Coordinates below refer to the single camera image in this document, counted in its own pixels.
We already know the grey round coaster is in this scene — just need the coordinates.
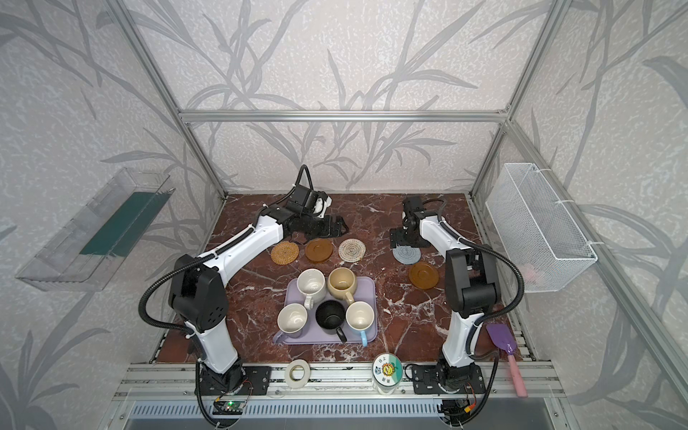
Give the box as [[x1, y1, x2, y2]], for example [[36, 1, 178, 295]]
[[392, 245, 422, 265]]

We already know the amber brown coaster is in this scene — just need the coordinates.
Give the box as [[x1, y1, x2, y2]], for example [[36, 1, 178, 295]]
[[408, 262, 439, 290]]

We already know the brown wooden coaster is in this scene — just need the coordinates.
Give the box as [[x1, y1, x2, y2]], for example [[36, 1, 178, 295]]
[[305, 238, 333, 263]]

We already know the woven cork coaster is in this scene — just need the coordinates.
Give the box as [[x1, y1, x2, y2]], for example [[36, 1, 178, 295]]
[[271, 242, 300, 265]]

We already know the beige spiral woven coaster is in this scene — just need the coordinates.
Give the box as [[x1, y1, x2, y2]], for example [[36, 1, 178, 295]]
[[338, 238, 367, 263]]

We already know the beige mug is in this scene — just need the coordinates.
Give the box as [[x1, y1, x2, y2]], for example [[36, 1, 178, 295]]
[[327, 267, 358, 306]]

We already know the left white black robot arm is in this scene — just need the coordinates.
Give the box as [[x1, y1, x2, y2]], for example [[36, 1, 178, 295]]
[[138, 186, 349, 376]]

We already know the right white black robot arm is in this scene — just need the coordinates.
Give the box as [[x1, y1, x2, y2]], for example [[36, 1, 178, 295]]
[[390, 195, 525, 368]]

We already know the lavender plastic tray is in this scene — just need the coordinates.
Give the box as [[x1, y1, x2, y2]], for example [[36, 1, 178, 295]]
[[272, 277, 377, 346]]

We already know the black mug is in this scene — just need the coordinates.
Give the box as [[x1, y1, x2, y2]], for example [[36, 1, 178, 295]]
[[315, 300, 348, 343]]

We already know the pink object in basket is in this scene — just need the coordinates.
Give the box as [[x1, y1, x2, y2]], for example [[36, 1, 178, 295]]
[[520, 263, 540, 284]]

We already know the pink purple spatula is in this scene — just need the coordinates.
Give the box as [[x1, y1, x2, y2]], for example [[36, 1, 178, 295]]
[[487, 324, 529, 398]]

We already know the round lidded container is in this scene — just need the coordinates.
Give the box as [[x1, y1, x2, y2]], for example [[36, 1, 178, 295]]
[[372, 353, 404, 394]]

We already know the white tape roll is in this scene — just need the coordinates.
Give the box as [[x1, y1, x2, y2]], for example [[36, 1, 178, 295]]
[[284, 359, 311, 390]]

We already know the white mug blue handle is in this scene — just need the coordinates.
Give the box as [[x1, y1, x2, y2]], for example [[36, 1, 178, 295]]
[[346, 301, 374, 348]]

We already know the white wire mesh basket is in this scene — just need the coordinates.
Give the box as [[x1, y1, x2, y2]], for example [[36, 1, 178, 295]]
[[487, 163, 598, 293]]

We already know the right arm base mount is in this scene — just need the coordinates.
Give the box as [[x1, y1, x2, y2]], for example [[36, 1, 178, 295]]
[[410, 362, 486, 395]]

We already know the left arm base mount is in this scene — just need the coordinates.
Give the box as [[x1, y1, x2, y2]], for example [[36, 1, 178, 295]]
[[195, 364, 272, 397]]

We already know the clear plastic wall bin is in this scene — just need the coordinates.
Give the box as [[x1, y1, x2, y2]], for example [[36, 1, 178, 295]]
[[16, 168, 176, 292]]

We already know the aluminium front rail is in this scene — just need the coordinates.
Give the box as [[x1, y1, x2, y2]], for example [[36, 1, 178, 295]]
[[113, 361, 566, 401]]

